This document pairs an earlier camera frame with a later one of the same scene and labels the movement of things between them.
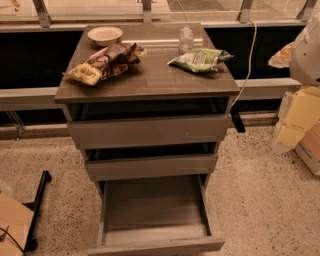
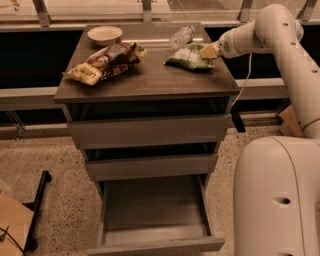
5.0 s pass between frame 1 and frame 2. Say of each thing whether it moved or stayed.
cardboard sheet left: stayed
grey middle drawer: stayed
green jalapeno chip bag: moved
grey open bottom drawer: stayed
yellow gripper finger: moved
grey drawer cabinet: stayed
